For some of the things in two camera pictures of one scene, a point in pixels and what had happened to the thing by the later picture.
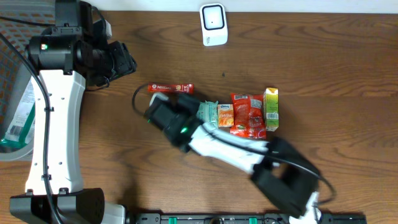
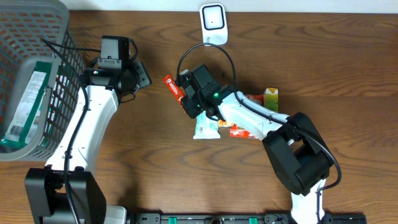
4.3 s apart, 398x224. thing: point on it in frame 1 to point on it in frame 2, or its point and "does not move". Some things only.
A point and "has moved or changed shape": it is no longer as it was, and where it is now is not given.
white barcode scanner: x=214 y=24 does not move
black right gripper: x=186 y=103 to x=189 y=107
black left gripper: x=127 y=63 to x=144 y=79
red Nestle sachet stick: x=184 y=88 has moved or changed shape
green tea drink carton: x=271 y=104 does not move
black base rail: x=243 y=218 does not move
